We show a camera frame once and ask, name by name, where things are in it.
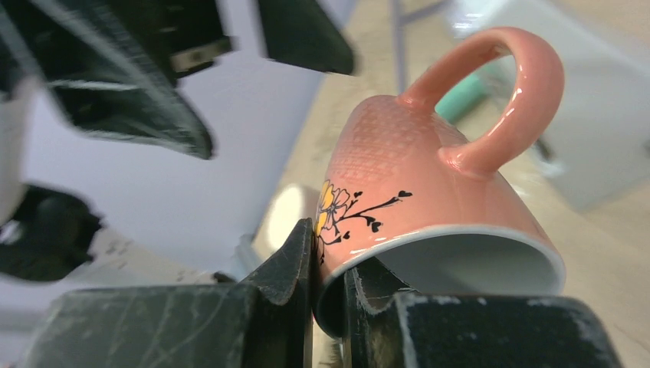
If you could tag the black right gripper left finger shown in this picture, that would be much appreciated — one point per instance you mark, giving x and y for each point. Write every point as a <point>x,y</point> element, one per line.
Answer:
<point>264,320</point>

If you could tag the white metronome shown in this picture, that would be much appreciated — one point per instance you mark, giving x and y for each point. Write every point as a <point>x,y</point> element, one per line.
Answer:
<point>598,143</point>

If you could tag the teal recorder flute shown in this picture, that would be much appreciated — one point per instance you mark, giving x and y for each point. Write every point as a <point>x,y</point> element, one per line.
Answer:
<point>468,93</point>

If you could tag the pink flower mug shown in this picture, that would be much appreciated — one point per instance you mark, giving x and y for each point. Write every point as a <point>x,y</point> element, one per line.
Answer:
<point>404,187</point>

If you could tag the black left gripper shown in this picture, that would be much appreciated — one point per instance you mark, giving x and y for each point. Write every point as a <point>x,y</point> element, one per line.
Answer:
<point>114,67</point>

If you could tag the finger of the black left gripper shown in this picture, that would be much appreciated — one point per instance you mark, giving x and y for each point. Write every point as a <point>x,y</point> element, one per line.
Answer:
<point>300,33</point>

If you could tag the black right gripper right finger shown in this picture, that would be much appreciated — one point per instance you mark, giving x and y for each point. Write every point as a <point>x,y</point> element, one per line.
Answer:
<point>390,324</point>

